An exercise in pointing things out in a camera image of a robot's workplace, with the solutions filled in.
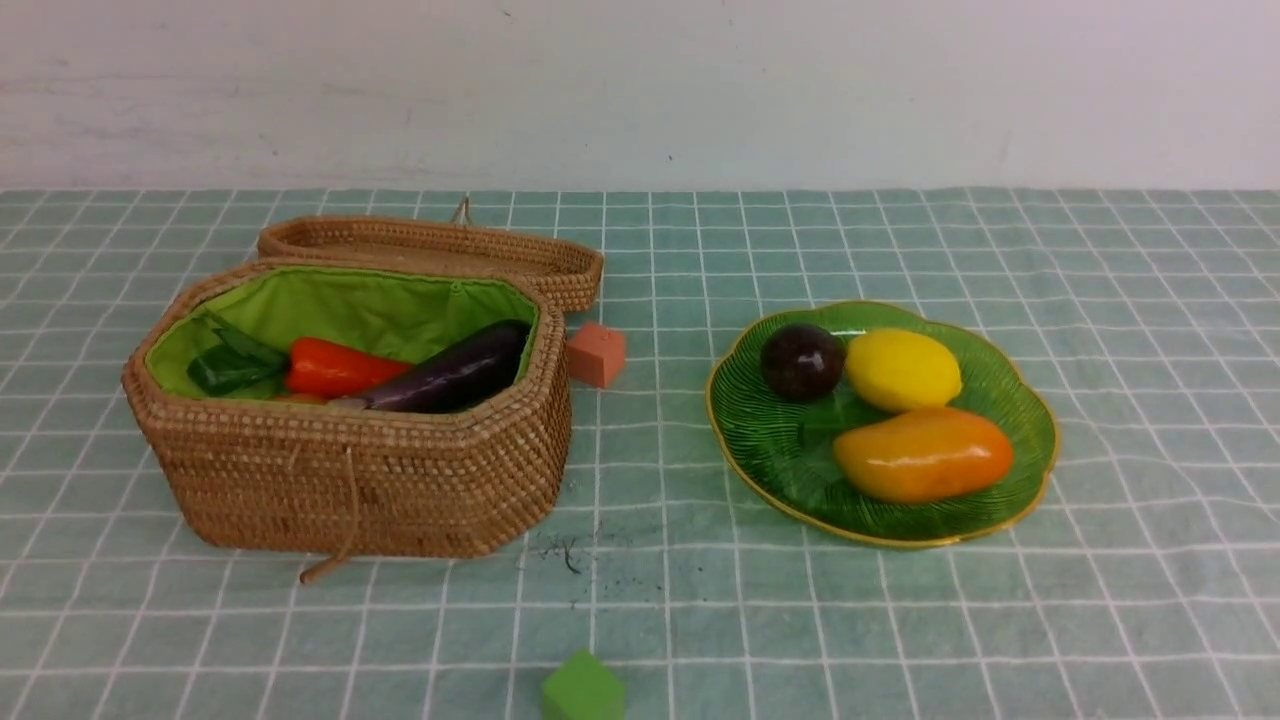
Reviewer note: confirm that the orange foam cube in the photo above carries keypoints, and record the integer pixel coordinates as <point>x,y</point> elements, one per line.
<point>596,354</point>

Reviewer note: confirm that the green checkered tablecloth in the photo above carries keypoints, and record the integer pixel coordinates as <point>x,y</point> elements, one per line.
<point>1144,587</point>

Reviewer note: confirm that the green foam cube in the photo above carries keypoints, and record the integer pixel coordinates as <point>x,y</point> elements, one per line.
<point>583,688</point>

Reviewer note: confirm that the purple toy eggplant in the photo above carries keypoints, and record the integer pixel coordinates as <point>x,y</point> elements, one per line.
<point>462,375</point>

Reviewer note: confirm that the orange toy carrot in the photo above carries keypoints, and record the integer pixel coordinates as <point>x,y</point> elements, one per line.
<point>310,366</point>

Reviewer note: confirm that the purple toy mangosteen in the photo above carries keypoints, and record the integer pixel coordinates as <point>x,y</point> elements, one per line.
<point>802,363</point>

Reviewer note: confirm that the orange yellow toy mango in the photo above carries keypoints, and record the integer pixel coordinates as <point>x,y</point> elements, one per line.
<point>924,456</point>

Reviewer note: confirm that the green glass leaf plate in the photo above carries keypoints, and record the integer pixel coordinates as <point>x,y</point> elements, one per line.
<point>782,451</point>

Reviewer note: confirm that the woven wicker basket lid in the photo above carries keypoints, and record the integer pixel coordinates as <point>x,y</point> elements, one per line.
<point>566,274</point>

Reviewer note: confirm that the yellow toy lemon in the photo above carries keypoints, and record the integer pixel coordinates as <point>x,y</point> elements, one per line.
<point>901,371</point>

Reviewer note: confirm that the woven wicker basket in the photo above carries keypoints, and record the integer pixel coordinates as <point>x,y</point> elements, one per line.
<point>253,472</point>

